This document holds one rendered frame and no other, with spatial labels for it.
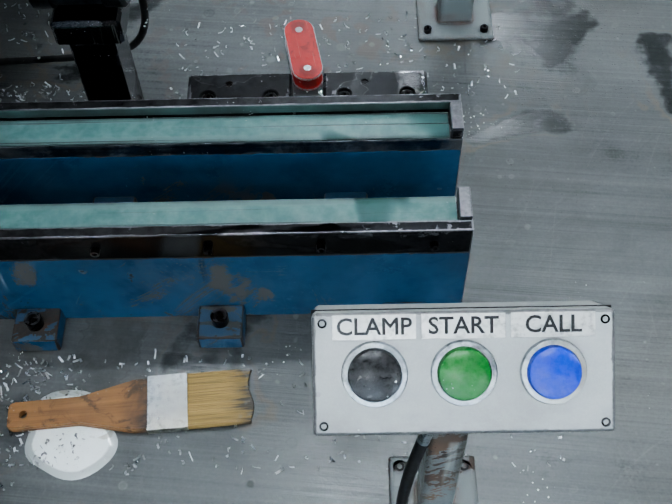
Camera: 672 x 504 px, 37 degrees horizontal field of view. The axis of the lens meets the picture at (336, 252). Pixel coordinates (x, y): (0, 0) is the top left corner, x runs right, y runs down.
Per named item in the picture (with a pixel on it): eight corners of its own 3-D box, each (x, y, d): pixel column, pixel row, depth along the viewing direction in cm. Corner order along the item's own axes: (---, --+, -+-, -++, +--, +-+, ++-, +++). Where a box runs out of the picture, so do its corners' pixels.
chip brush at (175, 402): (7, 447, 83) (4, 443, 82) (12, 392, 85) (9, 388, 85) (255, 424, 83) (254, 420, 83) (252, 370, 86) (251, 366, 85)
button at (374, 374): (348, 398, 57) (348, 404, 55) (347, 345, 57) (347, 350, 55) (400, 397, 57) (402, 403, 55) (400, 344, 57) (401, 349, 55)
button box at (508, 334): (315, 419, 61) (312, 439, 56) (313, 303, 61) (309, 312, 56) (595, 415, 61) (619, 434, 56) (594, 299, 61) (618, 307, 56)
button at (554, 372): (523, 395, 57) (529, 401, 55) (523, 342, 57) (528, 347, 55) (576, 394, 57) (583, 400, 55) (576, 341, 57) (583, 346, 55)
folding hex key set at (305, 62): (282, 34, 108) (281, 21, 107) (312, 29, 108) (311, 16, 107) (295, 93, 103) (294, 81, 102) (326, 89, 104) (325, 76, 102)
